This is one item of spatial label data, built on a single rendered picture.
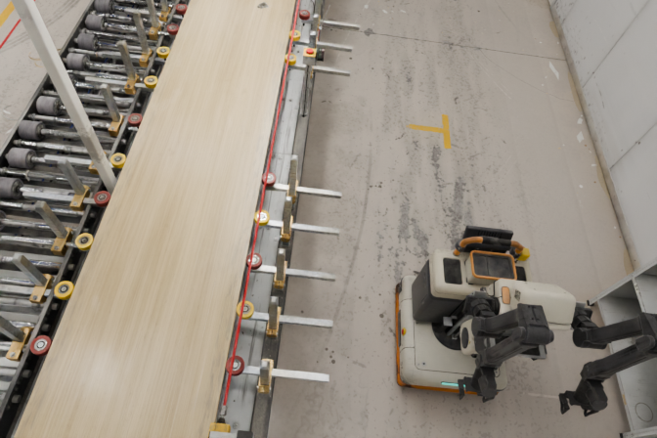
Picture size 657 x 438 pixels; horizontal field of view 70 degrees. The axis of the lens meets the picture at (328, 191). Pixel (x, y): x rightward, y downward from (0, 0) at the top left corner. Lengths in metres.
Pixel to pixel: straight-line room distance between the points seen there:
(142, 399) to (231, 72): 1.95
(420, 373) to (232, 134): 1.76
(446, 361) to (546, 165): 2.16
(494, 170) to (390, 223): 1.10
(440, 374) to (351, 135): 2.08
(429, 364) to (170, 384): 1.48
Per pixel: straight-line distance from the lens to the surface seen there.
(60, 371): 2.35
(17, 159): 3.06
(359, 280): 3.34
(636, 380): 3.73
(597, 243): 4.25
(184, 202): 2.55
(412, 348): 2.96
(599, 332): 2.16
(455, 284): 2.57
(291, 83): 3.51
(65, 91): 2.25
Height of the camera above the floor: 3.02
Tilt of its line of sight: 56 degrees down
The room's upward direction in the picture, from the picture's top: 11 degrees clockwise
